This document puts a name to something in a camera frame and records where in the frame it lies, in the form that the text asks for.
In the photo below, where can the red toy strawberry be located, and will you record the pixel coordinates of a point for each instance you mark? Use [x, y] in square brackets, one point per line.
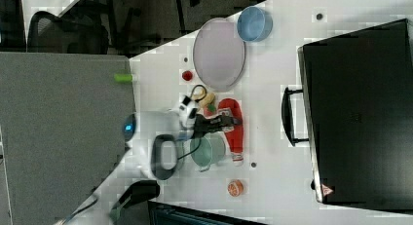
[209, 110]

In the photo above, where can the green cup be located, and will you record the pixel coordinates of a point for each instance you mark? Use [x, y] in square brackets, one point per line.
[207, 151]

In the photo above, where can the red felt ketchup bottle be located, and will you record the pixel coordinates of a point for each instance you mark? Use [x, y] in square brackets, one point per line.
[235, 134]

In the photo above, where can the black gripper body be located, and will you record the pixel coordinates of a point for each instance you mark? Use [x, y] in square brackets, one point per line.
[205, 125]

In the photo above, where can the blue bowl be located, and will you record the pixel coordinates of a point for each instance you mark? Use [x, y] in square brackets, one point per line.
[254, 24]

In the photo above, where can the grey partition panel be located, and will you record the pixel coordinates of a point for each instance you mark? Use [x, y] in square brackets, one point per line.
[61, 123]

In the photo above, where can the black office chair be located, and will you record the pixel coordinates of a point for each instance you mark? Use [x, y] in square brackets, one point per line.
[79, 31]

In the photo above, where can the yellow plush banana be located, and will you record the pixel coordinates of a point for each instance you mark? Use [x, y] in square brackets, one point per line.
[208, 99]

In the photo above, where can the orange slice toy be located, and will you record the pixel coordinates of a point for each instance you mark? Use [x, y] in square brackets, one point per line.
[235, 188]

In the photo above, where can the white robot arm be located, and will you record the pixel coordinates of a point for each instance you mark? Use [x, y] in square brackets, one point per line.
[146, 133]

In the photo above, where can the black toaster oven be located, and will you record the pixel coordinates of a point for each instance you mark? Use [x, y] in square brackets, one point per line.
[357, 90]

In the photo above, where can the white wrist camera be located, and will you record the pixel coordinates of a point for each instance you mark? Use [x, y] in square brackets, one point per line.
[187, 109]

